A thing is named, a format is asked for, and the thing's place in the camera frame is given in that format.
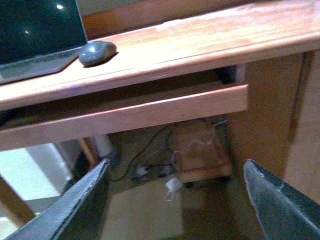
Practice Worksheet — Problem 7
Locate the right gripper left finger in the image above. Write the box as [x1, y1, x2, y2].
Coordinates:
[7, 159, 110, 240]

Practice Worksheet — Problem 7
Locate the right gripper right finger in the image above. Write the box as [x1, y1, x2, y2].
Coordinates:
[243, 159, 320, 240]

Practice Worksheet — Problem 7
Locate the grey computer mouse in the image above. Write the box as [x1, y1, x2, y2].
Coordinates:
[78, 41, 117, 67]

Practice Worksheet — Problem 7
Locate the white plug on floor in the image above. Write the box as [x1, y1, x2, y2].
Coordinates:
[136, 167, 148, 176]

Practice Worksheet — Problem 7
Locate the wooden keyboard drawer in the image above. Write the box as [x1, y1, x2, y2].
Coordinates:
[0, 82, 249, 151]

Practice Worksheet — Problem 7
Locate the wooden rolling stand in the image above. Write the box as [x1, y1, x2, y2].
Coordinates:
[172, 119, 233, 184]

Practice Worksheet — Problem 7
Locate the white power adapter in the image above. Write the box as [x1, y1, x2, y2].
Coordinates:
[164, 177, 184, 202]

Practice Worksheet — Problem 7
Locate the wooden desk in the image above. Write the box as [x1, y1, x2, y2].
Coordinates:
[0, 0, 320, 226]

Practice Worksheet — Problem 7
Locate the grey open laptop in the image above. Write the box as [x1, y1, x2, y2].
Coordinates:
[0, 0, 87, 85]

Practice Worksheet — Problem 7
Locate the white round desk grommet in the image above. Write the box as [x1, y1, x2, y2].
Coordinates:
[161, 19, 183, 28]

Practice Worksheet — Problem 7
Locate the black floor cable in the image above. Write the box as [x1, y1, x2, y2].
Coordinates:
[109, 123, 176, 182]

